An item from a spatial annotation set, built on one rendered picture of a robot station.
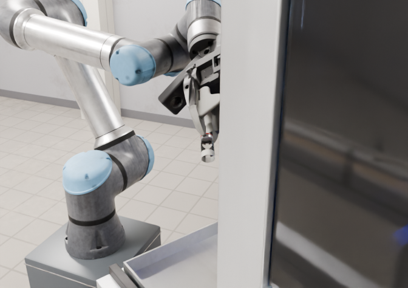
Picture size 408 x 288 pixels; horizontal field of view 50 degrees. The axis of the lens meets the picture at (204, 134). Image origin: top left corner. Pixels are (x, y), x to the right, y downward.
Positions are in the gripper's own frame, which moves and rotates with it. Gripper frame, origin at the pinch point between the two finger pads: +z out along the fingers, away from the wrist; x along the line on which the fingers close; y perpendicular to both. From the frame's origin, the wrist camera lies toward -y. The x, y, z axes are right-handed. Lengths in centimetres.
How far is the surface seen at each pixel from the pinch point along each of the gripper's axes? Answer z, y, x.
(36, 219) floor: -84, -179, 92
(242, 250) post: 28.4, 12.0, -13.6
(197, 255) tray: 6.3, -20.4, 26.5
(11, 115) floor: -237, -284, 113
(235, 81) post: 19.8, 19.2, -24.9
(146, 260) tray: 8.2, -27.6, 18.0
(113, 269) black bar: 10.3, -31.6, 13.1
